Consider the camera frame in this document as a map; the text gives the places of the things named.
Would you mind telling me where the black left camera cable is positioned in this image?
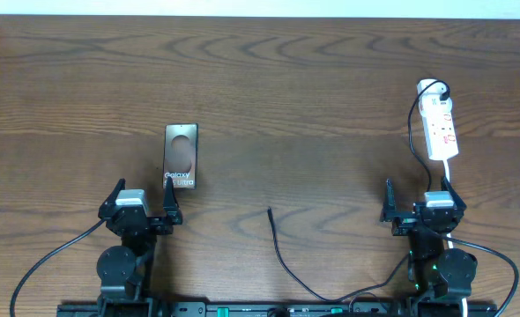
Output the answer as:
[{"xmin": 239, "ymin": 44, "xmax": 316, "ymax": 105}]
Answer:
[{"xmin": 9, "ymin": 218, "xmax": 107, "ymax": 317}]

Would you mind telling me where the black charger cable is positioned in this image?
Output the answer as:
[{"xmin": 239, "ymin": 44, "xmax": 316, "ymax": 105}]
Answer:
[{"xmin": 266, "ymin": 79, "xmax": 451, "ymax": 304}]

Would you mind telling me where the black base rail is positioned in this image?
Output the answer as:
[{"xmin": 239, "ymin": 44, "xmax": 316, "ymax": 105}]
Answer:
[{"xmin": 56, "ymin": 300, "xmax": 499, "ymax": 317}]

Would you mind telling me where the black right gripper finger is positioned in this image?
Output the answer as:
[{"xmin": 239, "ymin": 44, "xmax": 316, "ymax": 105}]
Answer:
[
  {"xmin": 441, "ymin": 176, "xmax": 464, "ymax": 207},
  {"xmin": 383, "ymin": 179, "xmax": 397, "ymax": 212}
]

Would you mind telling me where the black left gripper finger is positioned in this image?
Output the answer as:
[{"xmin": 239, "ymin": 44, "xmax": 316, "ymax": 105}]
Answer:
[
  {"xmin": 101, "ymin": 178, "xmax": 126, "ymax": 211},
  {"xmin": 163, "ymin": 178, "xmax": 179, "ymax": 217}
]

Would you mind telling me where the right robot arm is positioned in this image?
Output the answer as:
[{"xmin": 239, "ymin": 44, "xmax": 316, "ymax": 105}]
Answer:
[{"xmin": 380, "ymin": 179, "xmax": 478, "ymax": 316}]

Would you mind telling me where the black right camera cable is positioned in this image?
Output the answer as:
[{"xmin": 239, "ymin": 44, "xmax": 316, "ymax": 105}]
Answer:
[{"xmin": 422, "ymin": 224, "xmax": 520, "ymax": 317}]

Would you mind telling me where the white power strip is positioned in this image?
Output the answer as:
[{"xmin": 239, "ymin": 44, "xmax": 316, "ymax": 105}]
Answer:
[{"xmin": 417, "ymin": 78, "xmax": 458, "ymax": 161}]

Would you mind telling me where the white power strip cord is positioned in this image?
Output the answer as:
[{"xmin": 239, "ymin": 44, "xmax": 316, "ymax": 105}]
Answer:
[{"xmin": 442, "ymin": 158, "xmax": 469, "ymax": 317}]

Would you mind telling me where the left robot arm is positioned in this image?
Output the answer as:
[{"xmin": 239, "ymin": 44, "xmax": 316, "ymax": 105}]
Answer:
[{"xmin": 96, "ymin": 177, "xmax": 182, "ymax": 316}]

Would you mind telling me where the black camera cable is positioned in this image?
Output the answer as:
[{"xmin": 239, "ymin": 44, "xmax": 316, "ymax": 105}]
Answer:
[
  {"xmin": 9, "ymin": 218, "xmax": 107, "ymax": 317},
  {"xmin": 422, "ymin": 224, "xmax": 520, "ymax": 317}
]

